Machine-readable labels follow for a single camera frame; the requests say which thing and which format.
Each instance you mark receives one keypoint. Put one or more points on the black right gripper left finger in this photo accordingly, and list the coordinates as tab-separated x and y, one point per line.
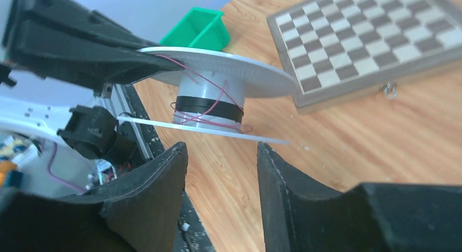
136	212

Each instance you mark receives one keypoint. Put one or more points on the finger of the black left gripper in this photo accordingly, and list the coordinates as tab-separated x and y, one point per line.
79	59
65	31

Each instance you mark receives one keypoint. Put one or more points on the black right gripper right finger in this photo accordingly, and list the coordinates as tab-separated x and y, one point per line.
300	213

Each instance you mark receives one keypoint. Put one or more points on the white perforated filament spool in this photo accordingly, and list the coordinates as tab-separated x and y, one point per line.
210	77

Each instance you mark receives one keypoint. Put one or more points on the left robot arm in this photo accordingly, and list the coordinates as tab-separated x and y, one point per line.
89	131

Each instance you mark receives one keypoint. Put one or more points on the colourful toy blocks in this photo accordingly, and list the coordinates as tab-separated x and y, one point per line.
16	152

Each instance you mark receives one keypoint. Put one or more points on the green plastic bin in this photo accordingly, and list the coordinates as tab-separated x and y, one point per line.
199	28

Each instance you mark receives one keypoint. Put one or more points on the wooden chessboard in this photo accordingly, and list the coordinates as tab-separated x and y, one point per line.
339	50

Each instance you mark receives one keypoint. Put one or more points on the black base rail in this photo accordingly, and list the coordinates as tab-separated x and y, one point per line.
191	234

